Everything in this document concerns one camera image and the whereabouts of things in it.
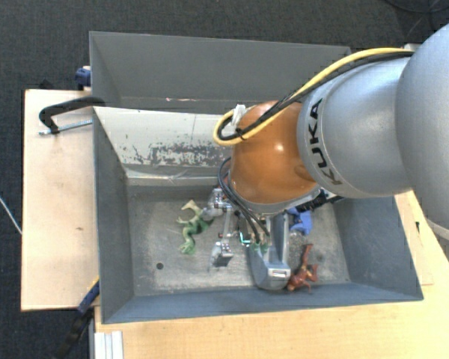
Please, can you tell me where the green toy lizard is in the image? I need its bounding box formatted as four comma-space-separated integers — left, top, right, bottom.
176, 199, 214, 256

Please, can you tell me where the black cylinder on white bracket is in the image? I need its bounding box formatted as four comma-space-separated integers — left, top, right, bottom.
294, 190, 340, 213

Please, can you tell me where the pale wood flat board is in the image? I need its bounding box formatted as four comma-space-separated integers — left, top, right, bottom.
20, 88, 100, 312

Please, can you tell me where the grey metal bin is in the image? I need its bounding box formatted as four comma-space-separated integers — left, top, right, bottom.
88, 31, 424, 325

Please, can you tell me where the grey curved plastic object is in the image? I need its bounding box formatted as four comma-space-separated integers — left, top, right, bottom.
245, 213, 292, 291

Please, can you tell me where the red-brown toy animal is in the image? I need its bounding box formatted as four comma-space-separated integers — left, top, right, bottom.
285, 242, 320, 293

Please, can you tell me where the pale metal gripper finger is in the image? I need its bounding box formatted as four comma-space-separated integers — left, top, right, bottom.
201, 188, 234, 218
207, 240, 235, 273

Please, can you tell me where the blue toy figure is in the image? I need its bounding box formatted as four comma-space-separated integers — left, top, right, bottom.
287, 205, 314, 236

